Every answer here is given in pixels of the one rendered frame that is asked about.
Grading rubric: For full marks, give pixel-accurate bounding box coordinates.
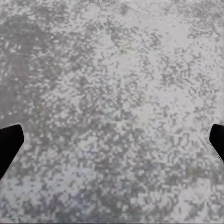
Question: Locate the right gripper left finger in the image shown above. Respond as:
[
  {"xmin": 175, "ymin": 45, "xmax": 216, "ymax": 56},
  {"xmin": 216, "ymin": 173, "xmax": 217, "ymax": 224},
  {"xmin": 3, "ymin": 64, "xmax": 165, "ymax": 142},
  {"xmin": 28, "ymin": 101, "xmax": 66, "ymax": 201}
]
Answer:
[{"xmin": 0, "ymin": 124, "xmax": 24, "ymax": 180}]

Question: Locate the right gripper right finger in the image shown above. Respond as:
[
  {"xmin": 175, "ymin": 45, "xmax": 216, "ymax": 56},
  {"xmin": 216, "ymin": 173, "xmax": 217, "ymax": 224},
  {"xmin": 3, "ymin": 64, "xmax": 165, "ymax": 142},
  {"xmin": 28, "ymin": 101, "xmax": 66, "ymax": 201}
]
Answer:
[{"xmin": 209, "ymin": 124, "xmax": 224, "ymax": 162}]

